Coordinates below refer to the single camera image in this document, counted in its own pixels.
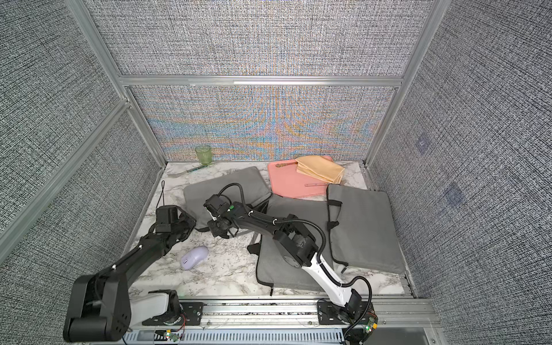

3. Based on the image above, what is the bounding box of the lilac computer mouse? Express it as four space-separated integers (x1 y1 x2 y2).
181 246 209 270

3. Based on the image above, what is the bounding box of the grey laptop bag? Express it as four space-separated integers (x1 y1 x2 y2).
183 166 273 231
255 195 329 293
326 184 405 274

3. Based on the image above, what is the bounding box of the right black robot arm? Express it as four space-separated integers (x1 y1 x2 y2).
204 194 372 325

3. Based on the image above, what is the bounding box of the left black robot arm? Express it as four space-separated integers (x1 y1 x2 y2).
63 205 196 343

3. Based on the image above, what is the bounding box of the pink laptop sleeve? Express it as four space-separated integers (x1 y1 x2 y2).
267 156 333 198

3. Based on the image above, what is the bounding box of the green pen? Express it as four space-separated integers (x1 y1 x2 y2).
167 165 208 178

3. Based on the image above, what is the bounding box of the green glass cup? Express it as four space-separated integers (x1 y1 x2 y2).
195 145 213 165

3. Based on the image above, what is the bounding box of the folded yellow cloth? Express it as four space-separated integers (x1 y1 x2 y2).
295 155 345 184

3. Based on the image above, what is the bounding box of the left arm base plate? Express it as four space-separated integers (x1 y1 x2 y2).
142 302 204 327

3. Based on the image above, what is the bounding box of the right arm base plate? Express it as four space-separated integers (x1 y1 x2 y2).
316 299 378 326

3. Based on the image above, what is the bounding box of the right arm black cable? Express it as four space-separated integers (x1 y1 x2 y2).
217 183 374 337

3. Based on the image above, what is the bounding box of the aluminium front rail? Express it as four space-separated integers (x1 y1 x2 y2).
119 296 447 344

